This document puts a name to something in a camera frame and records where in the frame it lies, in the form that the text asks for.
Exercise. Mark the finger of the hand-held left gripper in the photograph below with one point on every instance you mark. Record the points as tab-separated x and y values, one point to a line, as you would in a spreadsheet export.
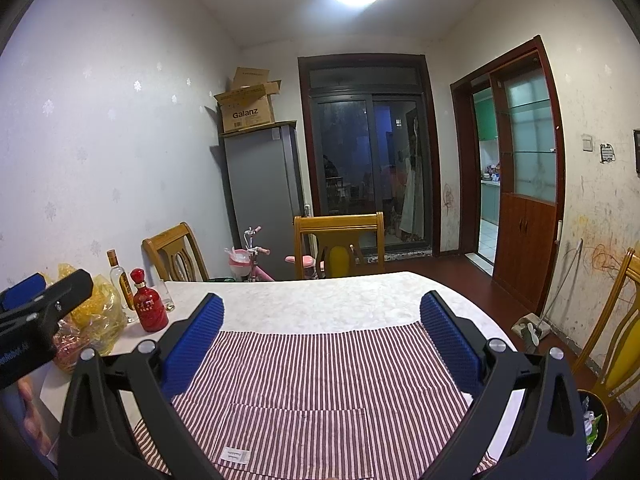
22	290
72	290

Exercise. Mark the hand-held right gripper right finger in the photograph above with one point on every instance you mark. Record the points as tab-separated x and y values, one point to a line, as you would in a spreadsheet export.
450	345

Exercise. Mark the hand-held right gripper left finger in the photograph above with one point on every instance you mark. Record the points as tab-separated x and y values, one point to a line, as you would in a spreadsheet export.
195	345

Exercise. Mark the black trash bin gold rim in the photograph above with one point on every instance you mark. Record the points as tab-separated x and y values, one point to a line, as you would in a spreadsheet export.
606	412

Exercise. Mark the person's left hand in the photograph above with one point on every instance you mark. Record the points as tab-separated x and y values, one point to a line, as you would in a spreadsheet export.
32	412

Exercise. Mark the yellow plastic bag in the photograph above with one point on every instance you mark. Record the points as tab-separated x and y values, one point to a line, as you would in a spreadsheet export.
100	310

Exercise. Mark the clear glass liquor bottle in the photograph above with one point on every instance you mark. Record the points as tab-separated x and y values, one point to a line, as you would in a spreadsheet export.
120	280

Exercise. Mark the small drinking glass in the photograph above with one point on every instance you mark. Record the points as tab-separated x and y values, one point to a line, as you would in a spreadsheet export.
167	297

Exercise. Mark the red liquor bottle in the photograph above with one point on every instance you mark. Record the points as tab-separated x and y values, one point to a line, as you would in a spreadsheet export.
150	310

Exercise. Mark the wooden dining chair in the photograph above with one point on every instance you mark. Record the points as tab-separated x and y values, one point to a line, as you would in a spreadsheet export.
340	223
625	300
155	250

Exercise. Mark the pink children's bicycle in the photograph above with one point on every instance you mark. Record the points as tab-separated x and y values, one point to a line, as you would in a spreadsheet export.
240	262

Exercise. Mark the patterned door mat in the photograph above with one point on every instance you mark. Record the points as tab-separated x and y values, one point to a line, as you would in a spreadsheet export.
400	256

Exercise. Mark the red striped cloth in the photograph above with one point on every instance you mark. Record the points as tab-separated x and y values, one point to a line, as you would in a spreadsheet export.
325	385

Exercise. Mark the grey refrigerator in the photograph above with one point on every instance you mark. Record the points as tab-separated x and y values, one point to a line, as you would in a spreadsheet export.
260	195

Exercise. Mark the dark framed sliding glass door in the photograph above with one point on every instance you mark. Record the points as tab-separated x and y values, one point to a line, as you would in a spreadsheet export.
350	150

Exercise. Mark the large open cardboard box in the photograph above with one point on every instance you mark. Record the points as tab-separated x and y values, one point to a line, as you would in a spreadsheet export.
247	112

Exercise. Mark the small cardboard box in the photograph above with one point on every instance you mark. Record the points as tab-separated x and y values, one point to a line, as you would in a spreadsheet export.
250	79

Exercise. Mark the white light switch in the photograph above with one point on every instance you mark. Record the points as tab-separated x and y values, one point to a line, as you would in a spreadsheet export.
587	143

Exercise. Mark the dark wall panel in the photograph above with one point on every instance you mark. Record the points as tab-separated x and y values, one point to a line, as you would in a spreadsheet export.
636	150

